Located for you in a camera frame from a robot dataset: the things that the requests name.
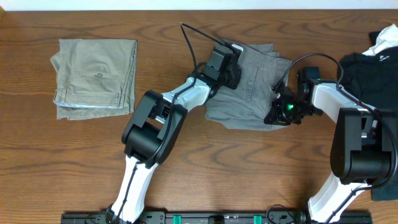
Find white garment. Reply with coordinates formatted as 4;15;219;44
363;24;397;56

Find grey shorts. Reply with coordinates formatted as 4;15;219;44
205;43;292;131

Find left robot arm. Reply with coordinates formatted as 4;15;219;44
106;44;244;223

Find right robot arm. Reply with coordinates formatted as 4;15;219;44
264;67;397;223

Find folded khaki shorts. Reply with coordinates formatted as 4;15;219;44
50;39;137;120

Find black t-shirt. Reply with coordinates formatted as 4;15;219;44
331;47;397;200

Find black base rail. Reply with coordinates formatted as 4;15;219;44
60;211;373;224

